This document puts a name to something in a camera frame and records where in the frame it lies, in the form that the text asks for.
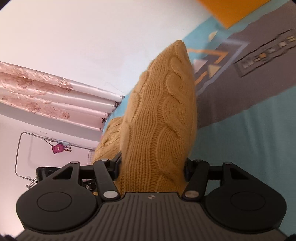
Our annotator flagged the mustard cable-knit cardigan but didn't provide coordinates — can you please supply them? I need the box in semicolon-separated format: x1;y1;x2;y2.
94;40;197;194

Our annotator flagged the magenta hanging garment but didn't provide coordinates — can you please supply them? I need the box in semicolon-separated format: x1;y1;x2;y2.
52;143;72;154

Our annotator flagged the pink floral curtain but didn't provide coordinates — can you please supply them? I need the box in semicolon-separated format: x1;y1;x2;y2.
1;62;124;131

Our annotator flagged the teal and grey bed sheet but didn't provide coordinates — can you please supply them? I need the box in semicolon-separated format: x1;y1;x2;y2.
101;0;296;232

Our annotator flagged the orange headboard panel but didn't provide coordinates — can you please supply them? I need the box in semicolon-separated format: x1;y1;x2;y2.
198;0;269;29

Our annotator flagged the metal clothes drying rack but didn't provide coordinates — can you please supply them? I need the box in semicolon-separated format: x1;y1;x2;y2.
15;132;94;190

